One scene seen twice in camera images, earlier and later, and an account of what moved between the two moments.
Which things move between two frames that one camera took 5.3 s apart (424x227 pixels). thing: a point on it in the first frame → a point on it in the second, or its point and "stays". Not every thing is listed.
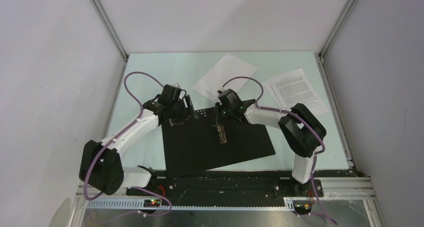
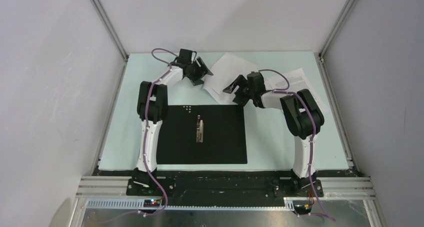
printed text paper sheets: [293, 87] stays
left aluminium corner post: [110, 27] stays
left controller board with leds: [152, 203] stays
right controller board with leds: [302, 206] stays
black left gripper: [177, 121] → [199, 81]
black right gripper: [219, 120] → [241, 81]
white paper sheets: [228, 67] stays
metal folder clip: [221, 134] → [199, 130]
